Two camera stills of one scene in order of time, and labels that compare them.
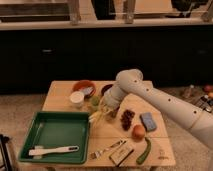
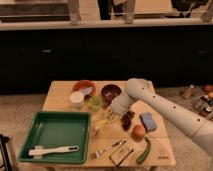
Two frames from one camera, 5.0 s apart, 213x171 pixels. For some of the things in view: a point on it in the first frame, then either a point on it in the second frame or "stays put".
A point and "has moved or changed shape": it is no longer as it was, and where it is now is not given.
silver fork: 97,154 stays put
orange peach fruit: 138,132 stays put
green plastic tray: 57,129 stays put
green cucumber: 147,150 stays put
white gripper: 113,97 → 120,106
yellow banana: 96,115 has moved or changed shape
